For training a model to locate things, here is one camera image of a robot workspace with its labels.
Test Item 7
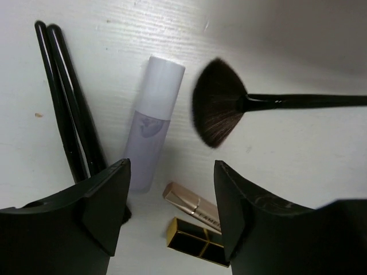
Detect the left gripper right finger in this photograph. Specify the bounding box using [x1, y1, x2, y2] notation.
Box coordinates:
[214, 160, 366, 274]

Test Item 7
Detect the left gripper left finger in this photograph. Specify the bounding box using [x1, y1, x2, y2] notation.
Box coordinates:
[1, 159, 131, 274]

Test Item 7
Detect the rose gold lipstick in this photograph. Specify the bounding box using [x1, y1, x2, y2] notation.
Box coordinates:
[162, 182, 221, 233]

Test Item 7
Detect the black gold lipstick case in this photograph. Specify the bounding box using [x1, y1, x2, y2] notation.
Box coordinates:
[166, 217, 230, 267]

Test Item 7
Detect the black fan brush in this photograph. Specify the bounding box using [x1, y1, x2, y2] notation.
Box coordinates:
[192, 58, 366, 148]

